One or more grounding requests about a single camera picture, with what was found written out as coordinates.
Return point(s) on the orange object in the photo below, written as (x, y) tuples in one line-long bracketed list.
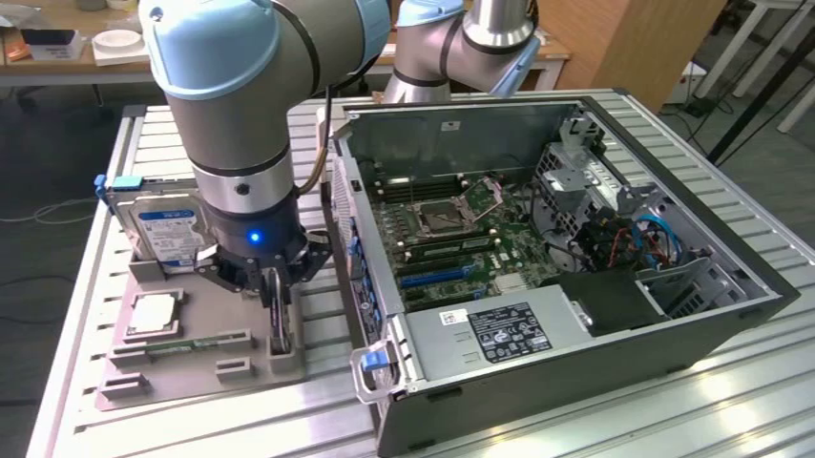
[(16, 51)]

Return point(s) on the hard disk with blue label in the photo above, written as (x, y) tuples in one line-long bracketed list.
[(159, 234)]

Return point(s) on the grey metal disk bay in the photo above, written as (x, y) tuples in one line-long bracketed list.
[(687, 286)]

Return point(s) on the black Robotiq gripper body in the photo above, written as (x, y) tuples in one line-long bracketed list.
[(255, 224)]

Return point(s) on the graphics card with metal bracket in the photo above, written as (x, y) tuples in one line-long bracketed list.
[(280, 324)]

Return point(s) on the black open PC case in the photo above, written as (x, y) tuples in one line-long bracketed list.
[(572, 381)]

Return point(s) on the white box with black top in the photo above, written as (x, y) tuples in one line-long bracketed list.
[(53, 45)]

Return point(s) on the wooden desk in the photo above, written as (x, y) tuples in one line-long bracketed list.
[(44, 67)]

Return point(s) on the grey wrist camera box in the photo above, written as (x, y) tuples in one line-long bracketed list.
[(205, 257)]

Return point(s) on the white box with round lid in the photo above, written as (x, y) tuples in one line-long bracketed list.
[(117, 47)]

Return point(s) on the wooden cabinet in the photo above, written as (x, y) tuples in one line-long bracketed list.
[(668, 47)]

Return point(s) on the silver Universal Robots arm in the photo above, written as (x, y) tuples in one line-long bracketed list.
[(223, 119)]

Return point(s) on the white desk frame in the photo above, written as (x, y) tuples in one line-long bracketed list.
[(732, 47)]

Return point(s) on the RAM stick with white label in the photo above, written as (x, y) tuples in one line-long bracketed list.
[(445, 249)]

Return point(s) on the silver CPU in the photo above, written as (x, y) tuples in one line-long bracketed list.
[(152, 312)]

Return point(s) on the CPU socket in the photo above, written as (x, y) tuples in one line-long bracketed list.
[(445, 219)]

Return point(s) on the grey power supply unit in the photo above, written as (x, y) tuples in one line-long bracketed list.
[(445, 348)]

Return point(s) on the perforated metal disk bay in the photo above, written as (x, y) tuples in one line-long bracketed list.
[(592, 167)]

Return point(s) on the metal socket cover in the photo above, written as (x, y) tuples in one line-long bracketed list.
[(485, 198)]

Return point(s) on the blue disk caddy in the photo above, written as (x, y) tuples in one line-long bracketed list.
[(125, 182)]

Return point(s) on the green motherboard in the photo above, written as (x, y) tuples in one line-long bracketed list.
[(515, 257)]

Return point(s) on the blue case latch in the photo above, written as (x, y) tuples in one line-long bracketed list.
[(372, 360)]

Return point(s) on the green RAM stick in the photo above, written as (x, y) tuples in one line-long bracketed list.
[(184, 346)]

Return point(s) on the grey parts rack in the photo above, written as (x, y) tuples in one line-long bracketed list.
[(204, 334)]

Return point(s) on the black metal leg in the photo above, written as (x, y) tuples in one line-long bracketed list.
[(764, 95)]

